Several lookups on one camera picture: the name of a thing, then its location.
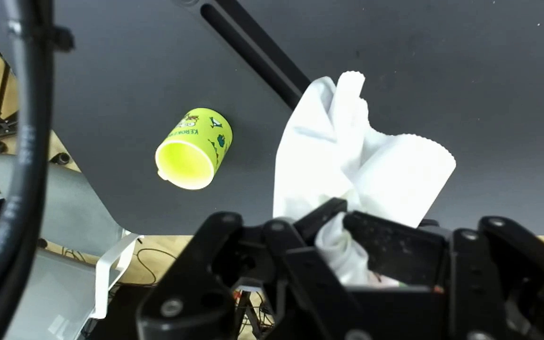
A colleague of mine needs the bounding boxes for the black metal stand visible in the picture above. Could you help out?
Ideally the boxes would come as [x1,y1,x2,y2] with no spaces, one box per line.
[176,0,316,110]

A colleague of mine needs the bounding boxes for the yellow-green cup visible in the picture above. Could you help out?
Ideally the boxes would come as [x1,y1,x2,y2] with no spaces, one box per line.
[154,106,235,193]

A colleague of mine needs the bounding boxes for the grey computer case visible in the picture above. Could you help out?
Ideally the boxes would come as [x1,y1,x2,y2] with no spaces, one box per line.
[0,153,141,340]

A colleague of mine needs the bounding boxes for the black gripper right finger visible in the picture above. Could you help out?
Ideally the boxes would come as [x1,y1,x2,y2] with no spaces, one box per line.
[346,210,544,340]

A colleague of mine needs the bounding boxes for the white towel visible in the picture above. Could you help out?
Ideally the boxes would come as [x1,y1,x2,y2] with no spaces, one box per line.
[271,70,460,289]

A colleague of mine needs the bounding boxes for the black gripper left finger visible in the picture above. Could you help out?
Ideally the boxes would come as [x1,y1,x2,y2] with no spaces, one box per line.
[137,197,377,340]

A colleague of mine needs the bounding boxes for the black cable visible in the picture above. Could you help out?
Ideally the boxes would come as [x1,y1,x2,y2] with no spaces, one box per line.
[0,0,76,340]

